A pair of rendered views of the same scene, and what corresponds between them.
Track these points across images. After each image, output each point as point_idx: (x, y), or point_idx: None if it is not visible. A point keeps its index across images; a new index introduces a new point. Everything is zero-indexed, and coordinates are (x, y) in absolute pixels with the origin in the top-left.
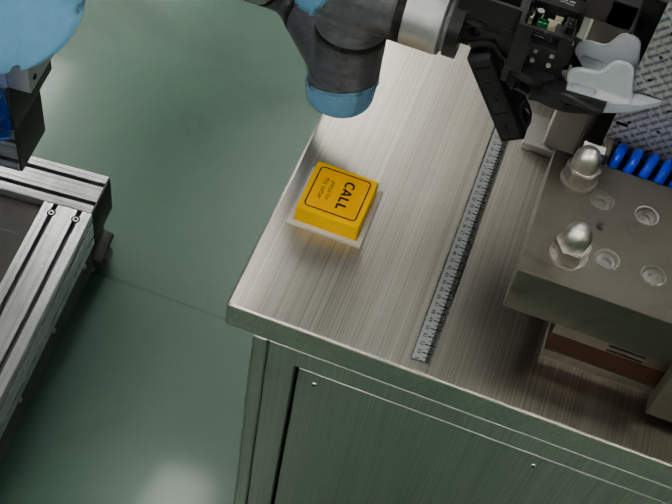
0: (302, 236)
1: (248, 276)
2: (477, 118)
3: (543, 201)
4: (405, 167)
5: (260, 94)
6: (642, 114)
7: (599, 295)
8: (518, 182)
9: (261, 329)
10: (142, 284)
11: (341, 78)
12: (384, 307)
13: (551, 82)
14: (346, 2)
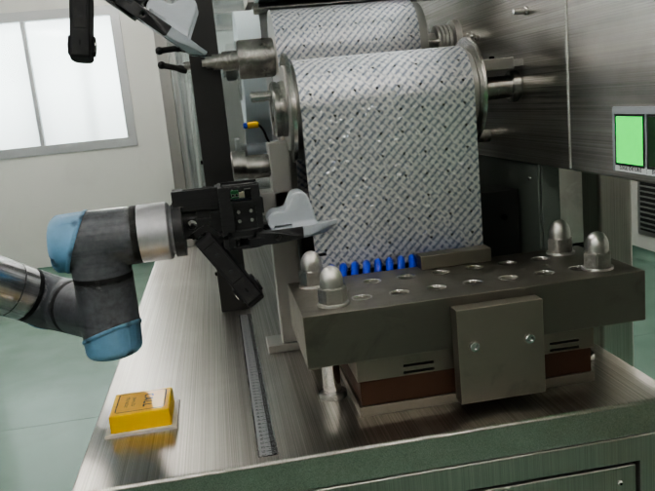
0: (123, 439)
1: (84, 474)
2: (229, 354)
3: (296, 296)
4: (190, 386)
5: None
6: (330, 238)
7: (370, 307)
8: (279, 364)
9: None
10: None
11: (109, 311)
12: (217, 444)
13: (259, 231)
14: (91, 236)
